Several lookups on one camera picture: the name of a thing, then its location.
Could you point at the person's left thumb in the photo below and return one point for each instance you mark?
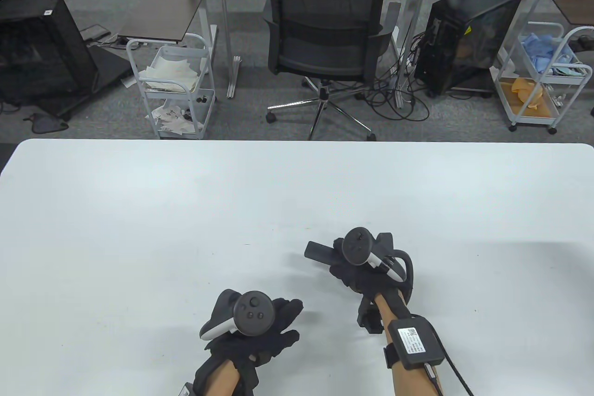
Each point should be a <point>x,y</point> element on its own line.
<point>280,344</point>

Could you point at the black and grey right controller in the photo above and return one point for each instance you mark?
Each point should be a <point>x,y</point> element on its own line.
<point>358,245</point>

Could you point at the black computer tower glass side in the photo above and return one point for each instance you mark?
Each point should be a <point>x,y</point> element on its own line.
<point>41,52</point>

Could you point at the white cart with papers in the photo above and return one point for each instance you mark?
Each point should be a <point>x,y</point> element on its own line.
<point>204,103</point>

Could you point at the person's left hand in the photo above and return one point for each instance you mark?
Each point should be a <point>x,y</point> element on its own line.
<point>260,349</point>

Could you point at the black mesh office chair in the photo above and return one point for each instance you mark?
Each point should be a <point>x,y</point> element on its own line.
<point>325,34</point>

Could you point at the orange cloth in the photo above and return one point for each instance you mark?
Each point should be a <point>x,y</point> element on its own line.
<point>526,92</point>

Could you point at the black and grey controller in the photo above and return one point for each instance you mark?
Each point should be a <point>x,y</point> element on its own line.
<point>358,245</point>
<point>250,314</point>

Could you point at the crumpled white papers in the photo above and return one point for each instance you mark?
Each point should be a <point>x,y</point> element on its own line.
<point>171,120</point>

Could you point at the stack of white papers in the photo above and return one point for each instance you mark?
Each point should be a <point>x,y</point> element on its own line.
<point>169,72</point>

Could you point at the black cylinder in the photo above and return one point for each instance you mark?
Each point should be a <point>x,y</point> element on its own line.
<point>320,253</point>

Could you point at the black low platform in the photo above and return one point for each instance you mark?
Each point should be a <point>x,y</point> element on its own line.
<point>109,66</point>

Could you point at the black wrist camera block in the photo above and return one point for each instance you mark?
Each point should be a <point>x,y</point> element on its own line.
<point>370,317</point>

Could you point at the white cart with cloths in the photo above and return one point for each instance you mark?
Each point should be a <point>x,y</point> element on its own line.
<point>510,108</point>

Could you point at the person's right hand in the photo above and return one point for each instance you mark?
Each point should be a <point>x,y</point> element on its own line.
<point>366,277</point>

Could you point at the black labelled wrist box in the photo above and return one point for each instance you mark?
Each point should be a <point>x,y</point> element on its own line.
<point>414,341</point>

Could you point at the person's right fingers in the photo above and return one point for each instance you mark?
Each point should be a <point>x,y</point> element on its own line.
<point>338,273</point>

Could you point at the brown top side table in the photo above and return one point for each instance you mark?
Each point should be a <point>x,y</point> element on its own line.
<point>162,15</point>

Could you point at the blue cloth pile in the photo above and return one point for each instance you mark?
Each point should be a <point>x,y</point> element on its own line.
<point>545,52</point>

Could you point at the black and grey left controller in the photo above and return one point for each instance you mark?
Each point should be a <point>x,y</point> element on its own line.
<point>250,314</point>

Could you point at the black floor pedal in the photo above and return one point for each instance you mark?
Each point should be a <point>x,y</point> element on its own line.
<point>44,124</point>

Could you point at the black computer tower yellow sticker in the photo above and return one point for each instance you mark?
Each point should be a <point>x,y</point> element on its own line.
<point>468,38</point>

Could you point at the person's left forearm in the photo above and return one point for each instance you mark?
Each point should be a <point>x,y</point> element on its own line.
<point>225,379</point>

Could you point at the dark brown table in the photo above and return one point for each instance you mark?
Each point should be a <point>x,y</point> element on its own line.
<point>573,1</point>

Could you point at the person's right forearm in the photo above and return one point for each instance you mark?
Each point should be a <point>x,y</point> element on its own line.
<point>394,310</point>

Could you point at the small labelled wrist box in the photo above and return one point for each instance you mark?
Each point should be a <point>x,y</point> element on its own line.
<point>186,390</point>

